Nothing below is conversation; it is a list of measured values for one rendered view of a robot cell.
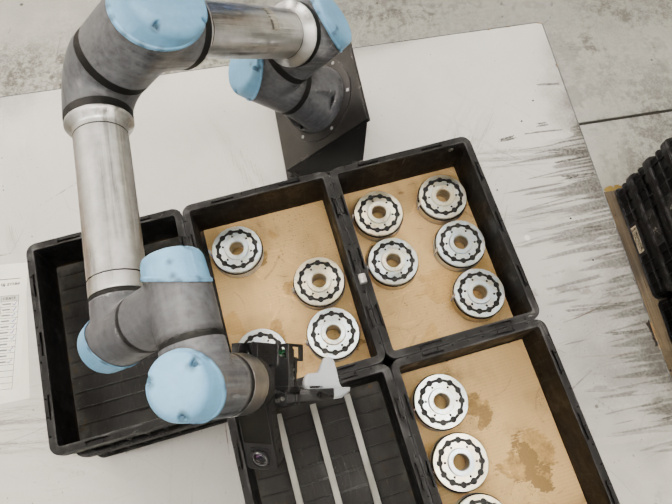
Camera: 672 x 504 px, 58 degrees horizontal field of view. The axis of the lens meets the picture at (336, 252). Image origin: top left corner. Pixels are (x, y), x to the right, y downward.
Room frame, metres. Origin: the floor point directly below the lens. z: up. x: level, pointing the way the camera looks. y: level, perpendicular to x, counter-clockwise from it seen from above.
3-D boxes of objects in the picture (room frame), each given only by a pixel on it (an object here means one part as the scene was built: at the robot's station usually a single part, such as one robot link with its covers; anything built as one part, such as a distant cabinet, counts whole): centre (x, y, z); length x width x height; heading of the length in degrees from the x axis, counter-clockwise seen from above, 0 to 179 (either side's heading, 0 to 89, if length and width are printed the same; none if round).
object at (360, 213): (0.51, -0.09, 0.86); 0.10 x 0.10 x 0.01
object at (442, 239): (0.45, -0.25, 0.86); 0.10 x 0.10 x 0.01
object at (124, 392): (0.25, 0.39, 0.87); 0.40 x 0.30 x 0.11; 18
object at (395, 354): (0.43, -0.18, 0.92); 0.40 x 0.30 x 0.02; 18
